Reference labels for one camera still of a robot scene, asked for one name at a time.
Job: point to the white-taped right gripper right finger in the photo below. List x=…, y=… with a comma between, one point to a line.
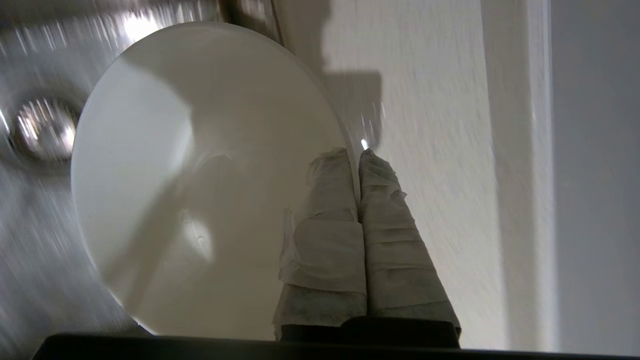
x=395, y=260

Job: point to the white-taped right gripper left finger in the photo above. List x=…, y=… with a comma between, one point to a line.
x=330, y=250

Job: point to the white plastic bowl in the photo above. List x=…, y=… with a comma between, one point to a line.
x=200, y=150

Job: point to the stainless steel sink basin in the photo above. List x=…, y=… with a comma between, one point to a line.
x=35, y=250

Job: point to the grey tall cabinet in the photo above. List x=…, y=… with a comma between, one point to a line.
x=600, y=175

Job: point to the round metal drain strainer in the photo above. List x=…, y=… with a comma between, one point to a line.
x=45, y=127

